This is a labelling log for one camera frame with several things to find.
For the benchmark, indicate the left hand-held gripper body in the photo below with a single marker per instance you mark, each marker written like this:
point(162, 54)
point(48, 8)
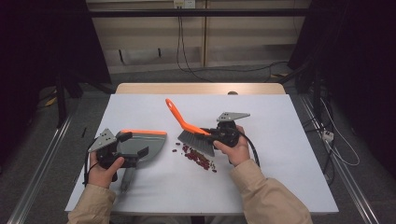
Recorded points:
point(104, 144)

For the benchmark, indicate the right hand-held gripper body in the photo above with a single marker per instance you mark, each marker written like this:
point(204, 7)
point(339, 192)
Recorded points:
point(229, 130)

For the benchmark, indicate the grey dustpan with orange edge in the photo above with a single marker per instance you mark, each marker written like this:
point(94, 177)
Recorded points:
point(148, 144)

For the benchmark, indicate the orange brush with grey bristles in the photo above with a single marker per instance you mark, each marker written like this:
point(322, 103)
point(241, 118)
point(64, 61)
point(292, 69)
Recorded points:
point(190, 137)

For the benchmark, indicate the red kidney beans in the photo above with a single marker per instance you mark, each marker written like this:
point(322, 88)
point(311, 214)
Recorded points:
point(196, 157)

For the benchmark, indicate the small green mung beans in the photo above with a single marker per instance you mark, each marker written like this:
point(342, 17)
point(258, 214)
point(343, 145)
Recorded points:
point(212, 164)

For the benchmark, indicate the person's right hand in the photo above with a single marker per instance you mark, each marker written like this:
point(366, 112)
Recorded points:
point(235, 154)

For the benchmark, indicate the person's left hand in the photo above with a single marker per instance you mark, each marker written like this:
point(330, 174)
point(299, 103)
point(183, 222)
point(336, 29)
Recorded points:
point(102, 174)

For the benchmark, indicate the small black floor piece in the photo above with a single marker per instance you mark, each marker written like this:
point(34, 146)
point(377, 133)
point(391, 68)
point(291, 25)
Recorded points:
point(83, 132)

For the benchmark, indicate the wooden table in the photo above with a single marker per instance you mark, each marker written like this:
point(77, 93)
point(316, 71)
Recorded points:
point(186, 88)

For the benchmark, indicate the black metal stand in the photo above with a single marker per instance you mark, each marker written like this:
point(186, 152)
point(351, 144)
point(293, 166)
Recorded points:
point(317, 96)
point(61, 102)

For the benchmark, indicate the white table cover board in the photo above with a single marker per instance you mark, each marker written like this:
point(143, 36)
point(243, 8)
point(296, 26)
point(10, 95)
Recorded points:
point(274, 174)

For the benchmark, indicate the white power adapter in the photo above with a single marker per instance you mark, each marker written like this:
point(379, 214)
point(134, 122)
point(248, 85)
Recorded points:
point(328, 136)

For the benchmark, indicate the black curtain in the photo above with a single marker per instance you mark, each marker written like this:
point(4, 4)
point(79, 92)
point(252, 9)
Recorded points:
point(358, 46)
point(37, 46)

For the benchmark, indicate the metal floor rail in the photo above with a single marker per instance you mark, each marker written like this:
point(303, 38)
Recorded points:
point(37, 174)
point(348, 180)

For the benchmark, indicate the small black wall bracket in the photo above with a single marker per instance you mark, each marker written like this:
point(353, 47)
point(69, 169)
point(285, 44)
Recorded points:
point(159, 53)
point(121, 57)

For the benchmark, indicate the beige vertical wall strip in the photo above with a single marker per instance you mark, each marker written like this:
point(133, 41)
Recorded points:
point(204, 37)

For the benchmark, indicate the dark horizontal rail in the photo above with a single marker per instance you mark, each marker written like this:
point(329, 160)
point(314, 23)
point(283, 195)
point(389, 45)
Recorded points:
point(218, 12)

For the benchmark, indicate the white wall socket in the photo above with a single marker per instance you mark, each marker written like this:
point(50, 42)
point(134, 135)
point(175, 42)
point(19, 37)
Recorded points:
point(184, 3)

